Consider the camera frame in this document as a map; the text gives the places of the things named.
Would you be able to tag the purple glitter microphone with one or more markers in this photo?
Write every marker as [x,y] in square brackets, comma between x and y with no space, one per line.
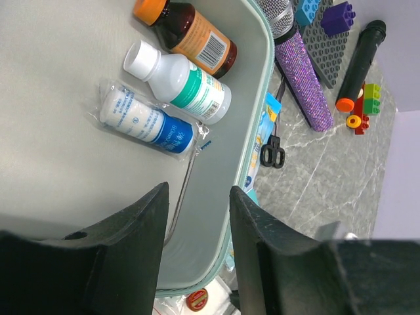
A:
[296,66]

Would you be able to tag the white gauze packet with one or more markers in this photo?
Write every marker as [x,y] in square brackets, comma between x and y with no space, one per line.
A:
[212,299]

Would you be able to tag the small black scissors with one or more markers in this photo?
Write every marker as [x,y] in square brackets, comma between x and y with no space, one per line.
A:
[272,154]

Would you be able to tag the white green-label bottle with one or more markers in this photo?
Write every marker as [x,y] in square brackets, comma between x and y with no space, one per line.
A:
[175,80]

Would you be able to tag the blue wipes packet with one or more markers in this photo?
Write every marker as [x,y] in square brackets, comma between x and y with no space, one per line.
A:
[263,131]

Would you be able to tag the blue brick stack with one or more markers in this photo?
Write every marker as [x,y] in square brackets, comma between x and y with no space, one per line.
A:
[306,12]

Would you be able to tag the mint green medicine case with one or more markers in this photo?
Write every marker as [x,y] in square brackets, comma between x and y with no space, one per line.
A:
[61,171]

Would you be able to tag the purple building brick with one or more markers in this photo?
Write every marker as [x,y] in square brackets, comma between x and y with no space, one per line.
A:
[338,19]

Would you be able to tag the grey building baseplate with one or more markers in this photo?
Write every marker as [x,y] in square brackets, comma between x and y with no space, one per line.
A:
[326,53]

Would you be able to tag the brown orange-cap medicine bottle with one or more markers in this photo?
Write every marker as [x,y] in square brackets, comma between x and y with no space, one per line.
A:
[183,30]

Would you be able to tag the blue white bandage roll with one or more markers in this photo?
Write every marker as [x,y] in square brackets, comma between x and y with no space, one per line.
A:
[119,109]

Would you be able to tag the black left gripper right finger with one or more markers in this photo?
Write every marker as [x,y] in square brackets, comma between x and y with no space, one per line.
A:
[281,271]

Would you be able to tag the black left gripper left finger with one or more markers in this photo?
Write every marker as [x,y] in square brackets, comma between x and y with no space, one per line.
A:
[110,267]

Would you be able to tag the small red balm tin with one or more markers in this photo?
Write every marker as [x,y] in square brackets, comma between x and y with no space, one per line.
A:
[197,300]

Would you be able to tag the colourful brick toy car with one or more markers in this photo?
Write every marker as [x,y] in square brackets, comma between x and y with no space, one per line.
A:
[367,105]

